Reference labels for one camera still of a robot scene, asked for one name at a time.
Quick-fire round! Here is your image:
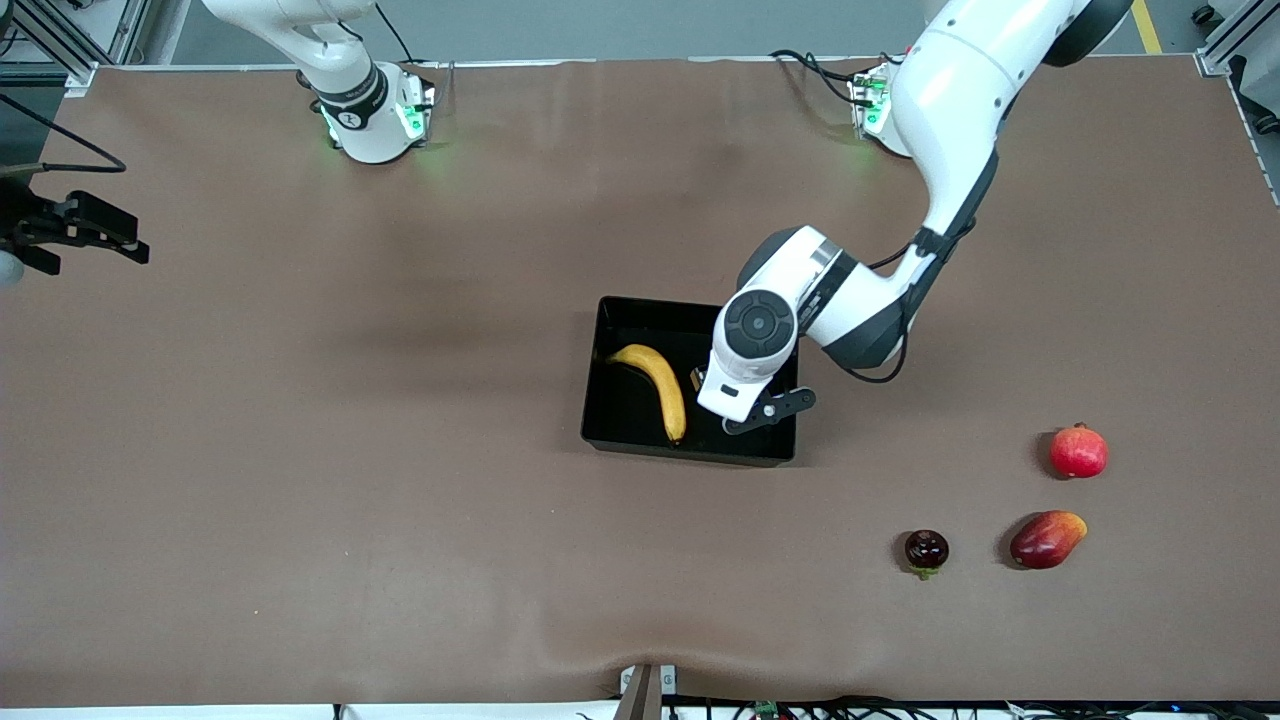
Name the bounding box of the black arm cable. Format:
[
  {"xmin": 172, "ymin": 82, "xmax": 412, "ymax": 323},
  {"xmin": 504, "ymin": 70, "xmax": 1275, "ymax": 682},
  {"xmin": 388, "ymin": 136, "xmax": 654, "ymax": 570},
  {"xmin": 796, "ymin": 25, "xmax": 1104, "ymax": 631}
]
[
  {"xmin": 840, "ymin": 150, "xmax": 1001, "ymax": 386},
  {"xmin": 0, "ymin": 92, "xmax": 129, "ymax": 176}
]

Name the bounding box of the black right base cable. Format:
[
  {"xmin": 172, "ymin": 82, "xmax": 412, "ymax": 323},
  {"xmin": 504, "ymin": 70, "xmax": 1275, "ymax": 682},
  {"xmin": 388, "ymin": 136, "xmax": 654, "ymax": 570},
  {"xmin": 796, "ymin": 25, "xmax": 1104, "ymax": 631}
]
[{"xmin": 375, "ymin": 0, "xmax": 416, "ymax": 63}]

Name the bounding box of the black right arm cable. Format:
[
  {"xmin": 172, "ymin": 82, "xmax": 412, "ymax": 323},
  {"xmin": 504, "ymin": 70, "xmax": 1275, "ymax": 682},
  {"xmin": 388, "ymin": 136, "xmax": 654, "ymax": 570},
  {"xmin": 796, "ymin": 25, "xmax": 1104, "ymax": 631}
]
[{"xmin": 0, "ymin": 92, "xmax": 129, "ymax": 176}]

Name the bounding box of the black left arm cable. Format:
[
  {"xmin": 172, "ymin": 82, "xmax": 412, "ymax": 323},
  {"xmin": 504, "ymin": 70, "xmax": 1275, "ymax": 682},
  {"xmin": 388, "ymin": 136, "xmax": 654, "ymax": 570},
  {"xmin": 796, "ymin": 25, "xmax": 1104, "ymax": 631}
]
[{"xmin": 840, "ymin": 150, "xmax": 1001, "ymax": 386}]

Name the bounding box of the black base cable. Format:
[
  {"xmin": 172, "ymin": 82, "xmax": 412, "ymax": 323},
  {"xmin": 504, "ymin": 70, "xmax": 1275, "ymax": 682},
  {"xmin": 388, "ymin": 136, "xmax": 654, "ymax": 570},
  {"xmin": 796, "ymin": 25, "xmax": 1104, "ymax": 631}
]
[
  {"xmin": 770, "ymin": 48, "xmax": 866, "ymax": 106},
  {"xmin": 375, "ymin": 0, "xmax": 416, "ymax": 63}
]

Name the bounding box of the red yellow mango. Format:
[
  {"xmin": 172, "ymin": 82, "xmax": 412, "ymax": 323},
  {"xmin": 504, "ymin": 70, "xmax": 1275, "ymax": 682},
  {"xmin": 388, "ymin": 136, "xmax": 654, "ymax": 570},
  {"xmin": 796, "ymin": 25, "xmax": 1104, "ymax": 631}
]
[{"xmin": 1008, "ymin": 510, "xmax": 1089, "ymax": 571}]

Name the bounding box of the red pomegranate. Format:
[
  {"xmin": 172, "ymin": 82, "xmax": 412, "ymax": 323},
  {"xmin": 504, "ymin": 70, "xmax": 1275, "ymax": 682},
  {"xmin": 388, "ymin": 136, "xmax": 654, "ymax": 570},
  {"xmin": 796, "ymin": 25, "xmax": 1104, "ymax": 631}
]
[{"xmin": 1048, "ymin": 422, "xmax": 1110, "ymax": 481}]

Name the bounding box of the black plastic box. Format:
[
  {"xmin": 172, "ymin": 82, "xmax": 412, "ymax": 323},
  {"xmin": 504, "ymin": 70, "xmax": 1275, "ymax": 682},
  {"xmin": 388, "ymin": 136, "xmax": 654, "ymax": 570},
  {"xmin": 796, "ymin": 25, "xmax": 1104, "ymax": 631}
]
[{"xmin": 580, "ymin": 295, "xmax": 801, "ymax": 468}]

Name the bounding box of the aluminium frame profile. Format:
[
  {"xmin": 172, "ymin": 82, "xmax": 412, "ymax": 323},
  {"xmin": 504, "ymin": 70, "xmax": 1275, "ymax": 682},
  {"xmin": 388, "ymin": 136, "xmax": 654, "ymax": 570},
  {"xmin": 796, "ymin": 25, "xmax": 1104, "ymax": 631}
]
[
  {"xmin": 1195, "ymin": 0, "xmax": 1280, "ymax": 121},
  {"xmin": 0, "ymin": 0, "xmax": 151, "ymax": 96}
]

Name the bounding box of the dark purple mangosteen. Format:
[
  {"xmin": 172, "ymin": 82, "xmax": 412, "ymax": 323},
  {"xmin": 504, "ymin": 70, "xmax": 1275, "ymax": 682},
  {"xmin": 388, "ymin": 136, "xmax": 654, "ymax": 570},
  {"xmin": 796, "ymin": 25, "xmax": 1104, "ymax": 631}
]
[{"xmin": 903, "ymin": 529, "xmax": 951, "ymax": 582}]

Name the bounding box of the black left base cable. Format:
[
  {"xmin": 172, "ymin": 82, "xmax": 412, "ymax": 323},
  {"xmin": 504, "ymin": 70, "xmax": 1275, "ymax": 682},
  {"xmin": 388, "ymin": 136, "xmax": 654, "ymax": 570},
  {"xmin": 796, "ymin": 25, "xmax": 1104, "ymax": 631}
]
[{"xmin": 770, "ymin": 48, "xmax": 866, "ymax": 106}]

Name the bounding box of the yellow banana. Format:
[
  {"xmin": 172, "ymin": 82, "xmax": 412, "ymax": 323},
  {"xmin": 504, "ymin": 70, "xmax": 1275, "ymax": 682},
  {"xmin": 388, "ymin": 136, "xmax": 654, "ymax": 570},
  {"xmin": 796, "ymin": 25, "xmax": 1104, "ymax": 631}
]
[{"xmin": 605, "ymin": 343, "xmax": 689, "ymax": 446}]

